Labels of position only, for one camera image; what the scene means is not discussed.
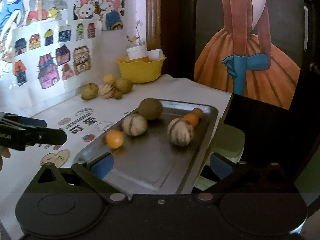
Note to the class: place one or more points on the house drawings poster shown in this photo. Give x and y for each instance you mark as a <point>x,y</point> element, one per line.
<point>53,58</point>

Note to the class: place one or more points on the white small box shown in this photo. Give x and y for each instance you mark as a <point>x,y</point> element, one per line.
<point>155,55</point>

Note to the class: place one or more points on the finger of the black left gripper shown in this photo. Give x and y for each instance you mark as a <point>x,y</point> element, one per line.
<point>50,136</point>

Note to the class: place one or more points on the green round fruit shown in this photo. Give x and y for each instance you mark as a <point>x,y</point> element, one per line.
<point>123,85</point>

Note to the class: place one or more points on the metal tray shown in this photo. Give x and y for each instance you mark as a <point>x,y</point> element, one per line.
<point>155,144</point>

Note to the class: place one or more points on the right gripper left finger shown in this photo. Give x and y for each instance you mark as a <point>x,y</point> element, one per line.
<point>92,175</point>

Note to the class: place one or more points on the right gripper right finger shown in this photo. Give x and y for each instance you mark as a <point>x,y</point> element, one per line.
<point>230,179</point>

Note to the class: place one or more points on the yellow plastic bowl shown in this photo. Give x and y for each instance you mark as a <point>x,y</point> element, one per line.
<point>140,71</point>

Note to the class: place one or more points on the small orange in tray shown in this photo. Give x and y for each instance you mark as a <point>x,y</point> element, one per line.
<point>192,119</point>

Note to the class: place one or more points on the white jar with flowers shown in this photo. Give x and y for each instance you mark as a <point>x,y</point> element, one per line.
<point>137,50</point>

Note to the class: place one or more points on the striped tan melon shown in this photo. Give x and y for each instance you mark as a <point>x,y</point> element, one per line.
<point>106,91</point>

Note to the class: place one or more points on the cartoon children poster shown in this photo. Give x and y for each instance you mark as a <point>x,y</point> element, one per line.
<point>109,12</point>

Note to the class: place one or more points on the person's left hand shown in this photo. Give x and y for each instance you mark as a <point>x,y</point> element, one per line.
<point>4,153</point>

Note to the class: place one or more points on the striped white melon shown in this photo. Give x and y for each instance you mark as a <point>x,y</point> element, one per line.
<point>180,133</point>
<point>134,125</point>

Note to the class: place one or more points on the yellow lemon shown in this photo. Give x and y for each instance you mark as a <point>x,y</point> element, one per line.
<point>109,79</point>

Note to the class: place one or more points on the brown kiwi fruit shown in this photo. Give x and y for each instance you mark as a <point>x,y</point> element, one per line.
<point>150,108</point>

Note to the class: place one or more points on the small orange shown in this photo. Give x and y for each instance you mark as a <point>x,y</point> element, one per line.
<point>192,119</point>
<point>114,139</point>

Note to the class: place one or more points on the green pear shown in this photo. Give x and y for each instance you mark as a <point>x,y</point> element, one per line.
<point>89,91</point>

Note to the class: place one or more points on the striped white melon in tray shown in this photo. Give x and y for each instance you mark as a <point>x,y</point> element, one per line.
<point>134,125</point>

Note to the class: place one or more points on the orange dress lady painting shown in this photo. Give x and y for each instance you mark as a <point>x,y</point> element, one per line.
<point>241,59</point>

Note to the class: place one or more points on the small brown fruit in tray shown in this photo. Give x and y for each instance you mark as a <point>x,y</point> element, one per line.
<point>199,112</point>

